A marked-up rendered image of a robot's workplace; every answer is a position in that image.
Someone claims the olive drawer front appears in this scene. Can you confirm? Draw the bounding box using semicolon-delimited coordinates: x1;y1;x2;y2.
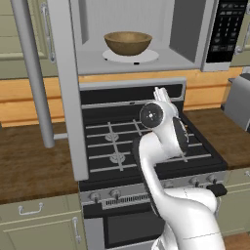
0;194;83;227
226;167;250;189

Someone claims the olive wall cupboard door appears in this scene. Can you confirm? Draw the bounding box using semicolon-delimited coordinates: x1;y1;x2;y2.
0;0;59;63
229;13;250;68

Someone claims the steel toaster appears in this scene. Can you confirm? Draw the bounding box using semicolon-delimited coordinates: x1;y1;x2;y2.
223;72;250;132

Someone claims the steel stove knob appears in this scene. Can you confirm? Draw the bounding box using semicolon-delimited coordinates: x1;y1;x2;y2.
109;188;122;201
207;173;219;185
89;190;103;203
189;176;201;188

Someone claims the black oven door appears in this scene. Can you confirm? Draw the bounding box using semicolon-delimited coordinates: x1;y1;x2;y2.
82;208;168;250

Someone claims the steel base cupboard handle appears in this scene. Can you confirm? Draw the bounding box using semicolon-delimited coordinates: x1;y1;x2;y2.
70;216;82;245

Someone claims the white microwave turntable plate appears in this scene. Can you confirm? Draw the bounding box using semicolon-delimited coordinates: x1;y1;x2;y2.
102;48;160;64

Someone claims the steel wall cupboard handle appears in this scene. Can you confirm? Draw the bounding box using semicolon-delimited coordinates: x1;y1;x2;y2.
234;31;250;56
39;2;57;63

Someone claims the grey microwave door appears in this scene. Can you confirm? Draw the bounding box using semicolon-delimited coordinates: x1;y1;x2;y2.
46;0;90;182

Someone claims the grey microwave door handle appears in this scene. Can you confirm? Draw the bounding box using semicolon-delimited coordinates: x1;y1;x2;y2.
9;0;69;149

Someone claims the grey microwave oven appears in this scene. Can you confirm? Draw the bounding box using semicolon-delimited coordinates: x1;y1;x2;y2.
69;0;250;76

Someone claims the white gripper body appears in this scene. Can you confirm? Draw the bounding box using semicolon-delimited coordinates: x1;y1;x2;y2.
152;86;172;104

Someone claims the black and steel stove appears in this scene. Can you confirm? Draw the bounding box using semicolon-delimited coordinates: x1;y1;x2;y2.
78;76;229;250

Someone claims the brown wooden bowl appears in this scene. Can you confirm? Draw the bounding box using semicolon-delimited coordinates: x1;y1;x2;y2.
104;30;153;57

